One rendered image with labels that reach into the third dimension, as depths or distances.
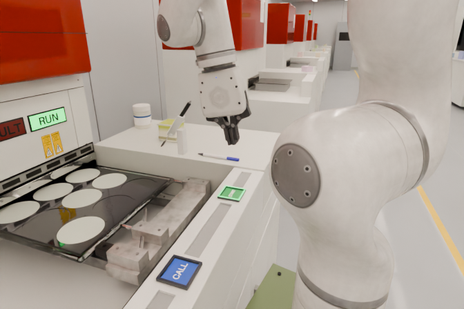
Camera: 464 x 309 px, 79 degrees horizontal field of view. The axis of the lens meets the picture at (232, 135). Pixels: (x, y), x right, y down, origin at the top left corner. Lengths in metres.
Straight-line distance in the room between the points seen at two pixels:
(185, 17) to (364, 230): 0.41
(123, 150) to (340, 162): 0.86
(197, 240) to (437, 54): 0.48
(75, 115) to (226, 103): 0.60
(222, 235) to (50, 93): 0.67
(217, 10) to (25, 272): 0.72
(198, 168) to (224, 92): 0.37
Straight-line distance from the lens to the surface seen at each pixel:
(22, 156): 0.97
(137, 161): 1.02
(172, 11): 0.53
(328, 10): 13.67
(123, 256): 0.66
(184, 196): 0.87
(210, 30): 0.58
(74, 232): 0.78
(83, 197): 0.92
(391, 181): 0.31
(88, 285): 0.76
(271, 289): 0.68
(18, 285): 0.83
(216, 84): 0.60
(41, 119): 0.98
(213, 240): 0.58
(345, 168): 0.27
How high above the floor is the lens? 1.33
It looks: 19 degrees down
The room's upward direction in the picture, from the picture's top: straight up
